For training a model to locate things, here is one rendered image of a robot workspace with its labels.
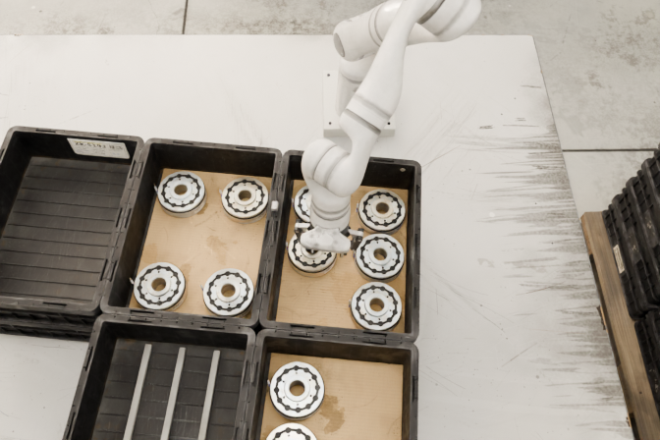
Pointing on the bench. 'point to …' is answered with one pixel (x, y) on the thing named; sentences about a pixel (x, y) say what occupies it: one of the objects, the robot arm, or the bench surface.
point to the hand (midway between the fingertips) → (327, 248)
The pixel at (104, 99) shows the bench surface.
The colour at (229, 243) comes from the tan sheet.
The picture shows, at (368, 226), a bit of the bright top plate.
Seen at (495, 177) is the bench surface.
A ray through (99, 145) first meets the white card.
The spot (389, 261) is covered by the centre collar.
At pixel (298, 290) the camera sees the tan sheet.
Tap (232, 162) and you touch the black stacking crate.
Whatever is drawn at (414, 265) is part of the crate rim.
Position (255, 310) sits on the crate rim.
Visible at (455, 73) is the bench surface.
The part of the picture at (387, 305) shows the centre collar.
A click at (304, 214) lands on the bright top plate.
